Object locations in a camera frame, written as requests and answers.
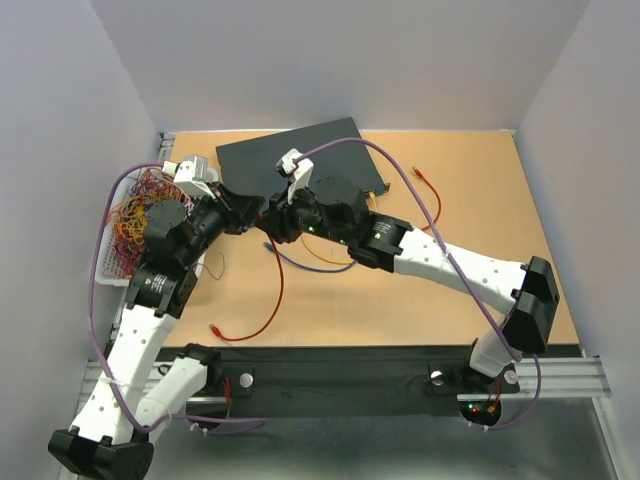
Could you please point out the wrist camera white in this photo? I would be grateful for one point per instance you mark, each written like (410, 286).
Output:
(193, 176)
(296, 169)

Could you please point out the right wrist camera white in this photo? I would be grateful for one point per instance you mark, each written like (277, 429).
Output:
(296, 169)

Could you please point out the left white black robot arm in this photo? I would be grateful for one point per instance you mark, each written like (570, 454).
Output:
(114, 435)

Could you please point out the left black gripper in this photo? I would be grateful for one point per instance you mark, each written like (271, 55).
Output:
(248, 206)

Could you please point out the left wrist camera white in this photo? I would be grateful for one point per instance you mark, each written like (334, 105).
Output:
(193, 176)

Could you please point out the white perforated plastic basket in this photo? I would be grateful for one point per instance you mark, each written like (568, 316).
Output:
(122, 241)

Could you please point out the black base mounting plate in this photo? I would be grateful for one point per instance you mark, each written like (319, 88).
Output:
(287, 382)

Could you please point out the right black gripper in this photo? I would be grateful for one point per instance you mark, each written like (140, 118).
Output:
(280, 221)

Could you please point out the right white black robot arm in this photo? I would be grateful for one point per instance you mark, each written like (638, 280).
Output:
(525, 294)

